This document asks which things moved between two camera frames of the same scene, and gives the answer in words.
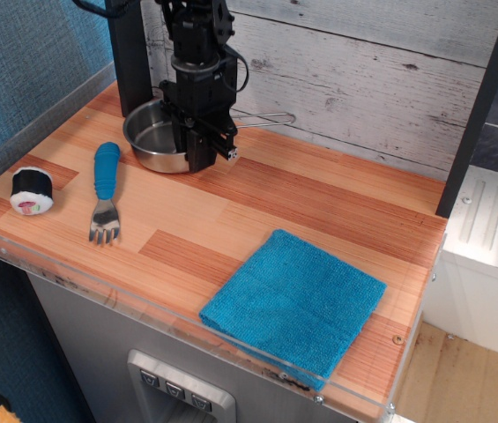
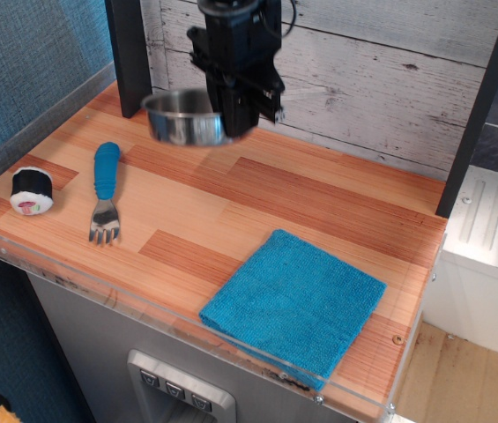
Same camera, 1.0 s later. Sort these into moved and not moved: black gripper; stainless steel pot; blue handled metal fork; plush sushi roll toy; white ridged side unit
Moved: stainless steel pot; black gripper
Not moved: blue handled metal fork; plush sushi roll toy; white ridged side unit
